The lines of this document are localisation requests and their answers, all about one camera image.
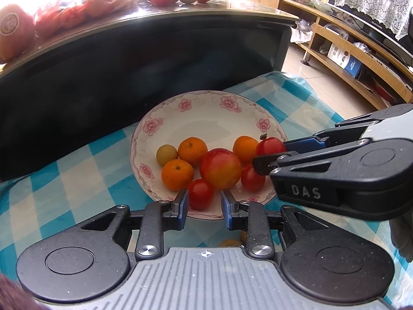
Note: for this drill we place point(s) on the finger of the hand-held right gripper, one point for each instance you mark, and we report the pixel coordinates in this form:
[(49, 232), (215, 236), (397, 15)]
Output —
[(303, 143), (264, 164)]

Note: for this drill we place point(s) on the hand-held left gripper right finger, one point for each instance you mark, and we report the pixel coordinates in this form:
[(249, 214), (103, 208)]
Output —
[(226, 210)]

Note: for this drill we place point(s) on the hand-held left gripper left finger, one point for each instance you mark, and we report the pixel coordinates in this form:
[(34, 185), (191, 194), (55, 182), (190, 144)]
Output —
[(182, 208)]

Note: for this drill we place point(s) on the red cherry tomato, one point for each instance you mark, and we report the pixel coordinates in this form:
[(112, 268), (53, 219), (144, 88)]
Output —
[(270, 147), (251, 179), (200, 193)]

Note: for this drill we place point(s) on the orange mandarin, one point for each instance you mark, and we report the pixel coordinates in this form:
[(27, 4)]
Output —
[(192, 151), (176, 175), (244, 148)]

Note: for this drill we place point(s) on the red apple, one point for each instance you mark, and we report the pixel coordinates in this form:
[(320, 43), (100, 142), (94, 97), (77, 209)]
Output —
[(221, 169)]

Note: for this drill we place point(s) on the tan longan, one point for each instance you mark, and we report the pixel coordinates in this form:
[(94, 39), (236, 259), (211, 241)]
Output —
[(166, 155)]

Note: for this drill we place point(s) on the white floral bowl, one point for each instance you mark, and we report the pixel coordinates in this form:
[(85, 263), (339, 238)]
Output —
[(200, 119)]

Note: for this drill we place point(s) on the person's right hand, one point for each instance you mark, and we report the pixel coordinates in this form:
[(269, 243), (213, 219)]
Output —
[(405, 235)]

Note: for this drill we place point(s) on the wooden media cabinet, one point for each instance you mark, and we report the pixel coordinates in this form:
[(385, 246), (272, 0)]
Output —
[(332, 58)]

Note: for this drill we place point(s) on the blue white carton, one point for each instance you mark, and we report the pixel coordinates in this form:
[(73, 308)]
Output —
[(343, 58)]

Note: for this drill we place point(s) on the blue white checkered tablecloth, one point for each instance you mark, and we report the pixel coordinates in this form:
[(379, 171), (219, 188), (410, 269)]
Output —
[(80, 180)]

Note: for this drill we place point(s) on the black television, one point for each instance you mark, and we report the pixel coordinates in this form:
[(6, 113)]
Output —
[(371, 29)]

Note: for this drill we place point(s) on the black coffee table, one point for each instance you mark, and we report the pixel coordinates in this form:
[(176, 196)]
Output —
[(129, 64)]

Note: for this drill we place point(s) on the person's maroon clothing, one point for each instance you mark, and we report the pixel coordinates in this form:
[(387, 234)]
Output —
[(14, 295)]

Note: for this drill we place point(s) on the red net bag of oranges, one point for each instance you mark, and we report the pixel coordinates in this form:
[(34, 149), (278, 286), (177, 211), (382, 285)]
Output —
[(84, 8)]

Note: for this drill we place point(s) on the large pomelo with sticker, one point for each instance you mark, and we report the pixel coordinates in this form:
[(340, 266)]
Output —
[(14, 32)]

